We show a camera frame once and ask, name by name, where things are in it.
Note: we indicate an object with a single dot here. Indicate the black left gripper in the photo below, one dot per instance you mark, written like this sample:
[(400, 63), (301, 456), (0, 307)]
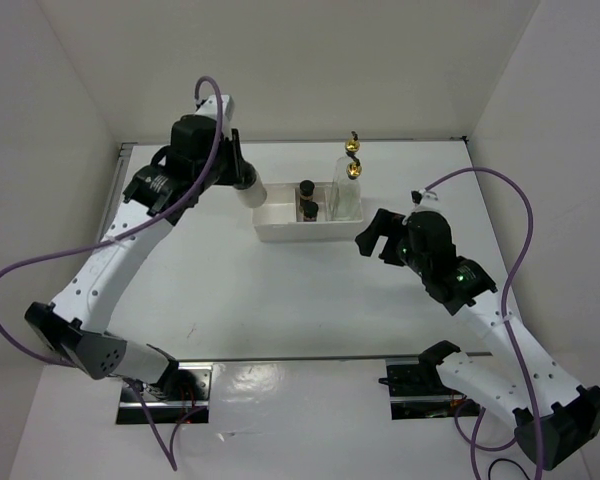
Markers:
[(234, 150)]

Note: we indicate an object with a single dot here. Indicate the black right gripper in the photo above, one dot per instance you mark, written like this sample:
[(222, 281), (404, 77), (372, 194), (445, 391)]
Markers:
[(385, 222)]

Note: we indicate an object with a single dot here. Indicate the white powder jar black lid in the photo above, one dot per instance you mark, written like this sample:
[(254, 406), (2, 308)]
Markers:
[(252, 194)]

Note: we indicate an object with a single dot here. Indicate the glass oil bottle gold spout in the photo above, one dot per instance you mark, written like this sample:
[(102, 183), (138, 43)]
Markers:
[(347, 206)]

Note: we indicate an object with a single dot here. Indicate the spice jar black lid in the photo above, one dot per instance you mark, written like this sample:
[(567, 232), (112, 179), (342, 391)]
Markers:
[(309, 210), (306, 190)]

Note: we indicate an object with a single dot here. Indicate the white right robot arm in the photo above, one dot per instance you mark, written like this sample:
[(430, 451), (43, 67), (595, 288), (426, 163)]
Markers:
[(551, 413)]

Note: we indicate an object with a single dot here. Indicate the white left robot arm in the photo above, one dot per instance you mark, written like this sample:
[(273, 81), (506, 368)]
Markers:
[(75, 323)]

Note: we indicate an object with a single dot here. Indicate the white three-compartment organizer tray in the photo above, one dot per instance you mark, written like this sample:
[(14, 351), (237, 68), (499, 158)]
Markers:
[(279, 219)]

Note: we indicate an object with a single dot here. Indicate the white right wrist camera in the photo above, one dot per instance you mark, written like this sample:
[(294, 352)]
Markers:
[(425, 199)]

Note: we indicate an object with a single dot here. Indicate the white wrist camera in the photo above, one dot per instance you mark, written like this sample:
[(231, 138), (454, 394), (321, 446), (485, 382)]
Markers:
[(425, 199), (209, 109)]

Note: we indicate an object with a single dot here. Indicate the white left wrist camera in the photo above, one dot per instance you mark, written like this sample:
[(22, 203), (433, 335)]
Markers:
[(209, 109)]

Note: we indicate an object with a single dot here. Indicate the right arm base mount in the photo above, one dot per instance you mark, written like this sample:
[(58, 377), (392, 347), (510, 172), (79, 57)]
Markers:
[(415, 389)]

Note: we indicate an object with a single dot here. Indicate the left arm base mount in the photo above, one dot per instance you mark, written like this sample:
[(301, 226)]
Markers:
[(188, 402)]

